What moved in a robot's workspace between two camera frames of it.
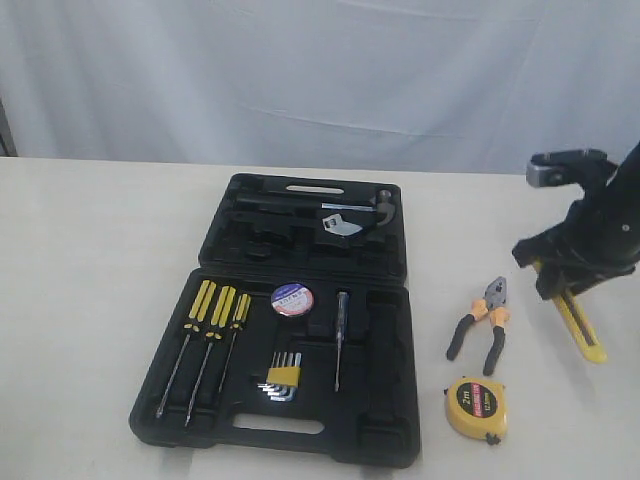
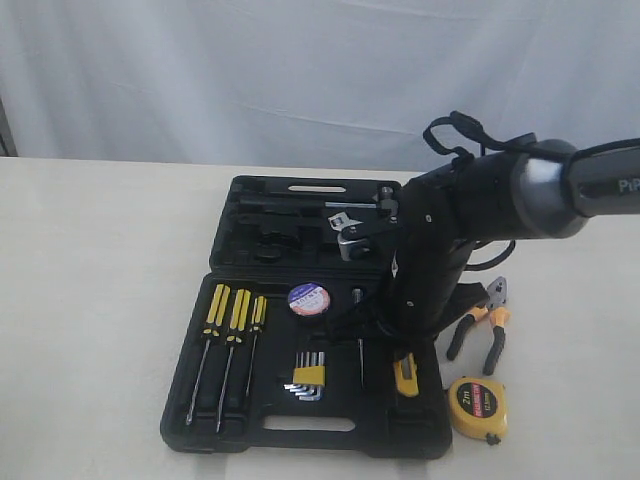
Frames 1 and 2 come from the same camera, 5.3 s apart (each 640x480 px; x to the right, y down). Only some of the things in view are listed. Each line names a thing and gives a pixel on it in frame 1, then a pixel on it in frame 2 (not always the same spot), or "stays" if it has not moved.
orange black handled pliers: x=493 y=304 stays
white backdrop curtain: x=447 y=86 stays
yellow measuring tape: x=477 y=408 stays
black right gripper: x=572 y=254 → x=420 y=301
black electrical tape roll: x=292 y=299 → x=309 y=300
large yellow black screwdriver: x=199 y=311 → x=211 y=331
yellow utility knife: x=587 y=341 → x=406 y=376
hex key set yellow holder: x=283 y=377 → x=309 y=376
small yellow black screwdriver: x=241 y=310 → x=259 y=305
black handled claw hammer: x=381 y=203 stays
